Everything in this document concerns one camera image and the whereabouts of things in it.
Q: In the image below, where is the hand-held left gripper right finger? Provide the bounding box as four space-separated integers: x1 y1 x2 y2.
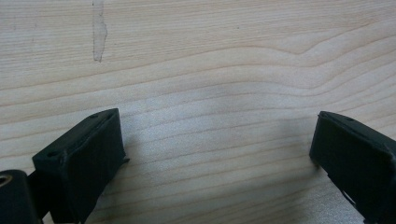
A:
308 110 396 224

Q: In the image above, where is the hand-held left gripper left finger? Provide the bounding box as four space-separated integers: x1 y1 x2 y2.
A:
32 107 131 224

